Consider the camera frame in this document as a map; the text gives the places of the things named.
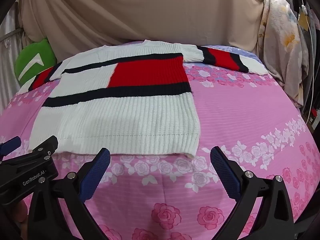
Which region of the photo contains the beige draped cloth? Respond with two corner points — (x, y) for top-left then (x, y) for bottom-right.
(19, 0), (270, 63)

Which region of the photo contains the white red navy knitted sweater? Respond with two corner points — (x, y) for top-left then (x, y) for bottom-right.
(19, 39), (268, 159)

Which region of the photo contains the white cable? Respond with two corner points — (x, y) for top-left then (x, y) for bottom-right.
(297, 0), (317, 120)

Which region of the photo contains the person's left hand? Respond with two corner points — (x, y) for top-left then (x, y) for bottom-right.
(12, 199), (29, 233)

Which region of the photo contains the green cushion with white mark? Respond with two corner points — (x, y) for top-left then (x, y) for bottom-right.
(14, 39), (57, 87)

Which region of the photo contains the dark cluttered shelf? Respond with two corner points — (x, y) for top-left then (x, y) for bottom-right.
(303, 100), (320, 132)

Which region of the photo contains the grey metal rail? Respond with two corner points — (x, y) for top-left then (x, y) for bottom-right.
(0, 29), (25, 43)

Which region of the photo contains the pink floral bed sheet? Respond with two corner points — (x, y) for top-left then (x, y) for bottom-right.
(0, 45), (320, 240)

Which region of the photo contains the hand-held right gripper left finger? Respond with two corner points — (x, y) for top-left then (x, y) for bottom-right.
(27, 147), (112, 240)

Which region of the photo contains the pale floral blanket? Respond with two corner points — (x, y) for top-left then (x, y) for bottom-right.
(257, 0), (311, 108)

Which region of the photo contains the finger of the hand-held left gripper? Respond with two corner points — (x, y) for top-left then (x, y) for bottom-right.
(0, 136), (22, 157)
(31, 135), (60, 156)

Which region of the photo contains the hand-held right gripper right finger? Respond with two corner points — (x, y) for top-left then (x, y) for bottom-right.
(209, 146), (297, 240)

